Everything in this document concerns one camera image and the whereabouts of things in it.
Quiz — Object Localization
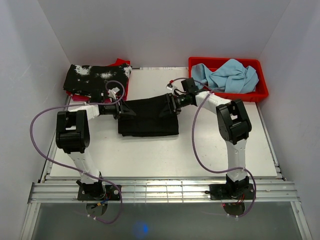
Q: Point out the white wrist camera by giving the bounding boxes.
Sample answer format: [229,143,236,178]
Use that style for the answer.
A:
[107,87,121,101]
[166,79,178,93]

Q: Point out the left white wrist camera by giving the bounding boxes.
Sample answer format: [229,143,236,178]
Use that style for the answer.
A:
[107,87,121,101]

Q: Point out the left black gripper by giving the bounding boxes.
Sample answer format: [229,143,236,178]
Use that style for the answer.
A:
[102,96,137,122]

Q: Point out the black white patterned folded trousers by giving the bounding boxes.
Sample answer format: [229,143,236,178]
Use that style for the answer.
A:
[63,63,132,97]

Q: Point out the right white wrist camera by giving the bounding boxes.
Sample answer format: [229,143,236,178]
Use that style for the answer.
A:
[166,79,178,93]

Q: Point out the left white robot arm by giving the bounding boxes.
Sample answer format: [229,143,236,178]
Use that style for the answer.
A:
[55,87,126,200]

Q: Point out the light blue trousers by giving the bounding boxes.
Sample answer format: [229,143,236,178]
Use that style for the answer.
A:
[191,59,259,94]

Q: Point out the purple cable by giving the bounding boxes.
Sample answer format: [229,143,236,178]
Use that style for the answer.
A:
[169,77,256,219]
[29,80,126,224]

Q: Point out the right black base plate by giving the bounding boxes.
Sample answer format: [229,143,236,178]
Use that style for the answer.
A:
[204,183,255,201]

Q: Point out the magenta folded trousers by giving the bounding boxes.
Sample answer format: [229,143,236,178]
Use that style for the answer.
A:
[66,83,129,102]

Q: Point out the aluminium frame rail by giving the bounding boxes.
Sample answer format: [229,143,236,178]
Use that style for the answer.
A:
[21,102,313,240]

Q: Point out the red plastic bin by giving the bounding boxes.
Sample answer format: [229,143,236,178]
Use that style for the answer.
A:
[188,56,269,103]

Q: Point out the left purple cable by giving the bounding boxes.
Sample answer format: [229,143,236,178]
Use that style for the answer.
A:
[29,80,126,224]

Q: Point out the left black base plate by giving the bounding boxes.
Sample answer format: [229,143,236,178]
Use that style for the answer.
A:
[76,184,120,201]

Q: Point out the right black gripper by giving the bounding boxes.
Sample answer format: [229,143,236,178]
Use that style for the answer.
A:
[158,93,189,119]

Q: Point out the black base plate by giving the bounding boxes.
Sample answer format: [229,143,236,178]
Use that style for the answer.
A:
[76,184,120,201]
[204,183,255,201]

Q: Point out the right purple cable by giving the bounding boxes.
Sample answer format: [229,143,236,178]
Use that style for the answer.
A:
[169,77,256,219]

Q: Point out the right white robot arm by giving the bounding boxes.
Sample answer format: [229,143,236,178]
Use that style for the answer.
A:
[160,77,254,201]

